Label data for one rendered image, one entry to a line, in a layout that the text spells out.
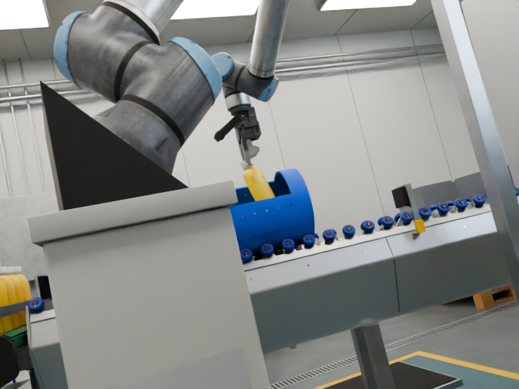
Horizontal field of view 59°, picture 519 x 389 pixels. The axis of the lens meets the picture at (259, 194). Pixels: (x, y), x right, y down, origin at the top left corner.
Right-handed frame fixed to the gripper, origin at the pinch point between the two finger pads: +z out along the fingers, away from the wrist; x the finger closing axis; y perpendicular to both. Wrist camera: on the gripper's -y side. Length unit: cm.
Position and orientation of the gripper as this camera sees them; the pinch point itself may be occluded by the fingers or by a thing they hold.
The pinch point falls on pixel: (246, 163)
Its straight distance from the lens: 166.5
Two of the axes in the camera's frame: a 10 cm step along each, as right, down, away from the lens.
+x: -1.5, 1.4, 9.8
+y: 9.6, -2.0, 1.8
